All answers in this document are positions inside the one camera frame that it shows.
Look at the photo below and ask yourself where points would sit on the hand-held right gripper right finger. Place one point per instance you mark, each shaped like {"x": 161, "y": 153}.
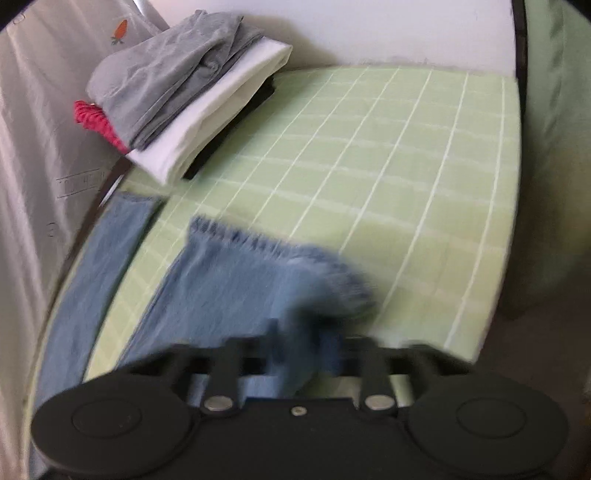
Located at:
{"x": 376, "y": 369}

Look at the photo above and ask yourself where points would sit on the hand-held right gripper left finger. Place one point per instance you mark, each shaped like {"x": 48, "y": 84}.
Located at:
{"x": 226, "y": 369}

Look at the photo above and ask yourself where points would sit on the blue denim jeans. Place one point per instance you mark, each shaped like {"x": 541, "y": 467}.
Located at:
{"x": 231, "y": 295}

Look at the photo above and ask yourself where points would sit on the green checked mat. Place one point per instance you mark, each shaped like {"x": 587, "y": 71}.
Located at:
{"x": 369, "y": 184}

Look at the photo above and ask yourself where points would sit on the folded black garment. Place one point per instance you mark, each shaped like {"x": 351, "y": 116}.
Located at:
{"x": 207, "y": 157}

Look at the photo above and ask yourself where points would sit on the folded white garment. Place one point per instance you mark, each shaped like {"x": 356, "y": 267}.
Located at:
{"x": 194, "y": 134}

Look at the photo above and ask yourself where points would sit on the folded red garment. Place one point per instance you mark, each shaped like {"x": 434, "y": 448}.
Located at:
{"x": 99, "y": 122}

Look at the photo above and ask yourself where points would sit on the folded grey garment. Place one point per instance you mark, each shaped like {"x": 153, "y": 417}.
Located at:
{"x": 161, "y": 74}

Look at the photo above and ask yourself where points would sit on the grey carrot print sheet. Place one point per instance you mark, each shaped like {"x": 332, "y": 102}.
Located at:
{"x": 37, "y": 115}

